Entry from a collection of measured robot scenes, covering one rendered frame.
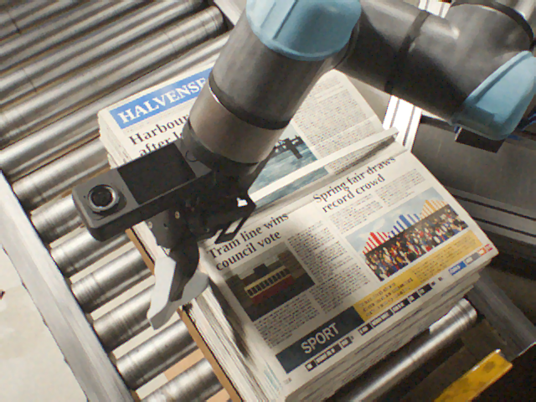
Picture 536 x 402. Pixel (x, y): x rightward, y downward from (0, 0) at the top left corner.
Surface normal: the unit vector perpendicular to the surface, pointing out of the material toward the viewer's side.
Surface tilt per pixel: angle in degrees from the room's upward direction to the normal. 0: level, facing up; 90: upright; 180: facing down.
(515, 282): 0
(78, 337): 0
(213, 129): 57
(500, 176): 0
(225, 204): 35
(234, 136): 65
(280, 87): 73
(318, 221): 9
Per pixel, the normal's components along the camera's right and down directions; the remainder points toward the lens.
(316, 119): 0.19, -0.44
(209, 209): 0.48, -0.65
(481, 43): -0.05, -0.17
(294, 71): 0.18, 0.73
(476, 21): -0.38, -0.33
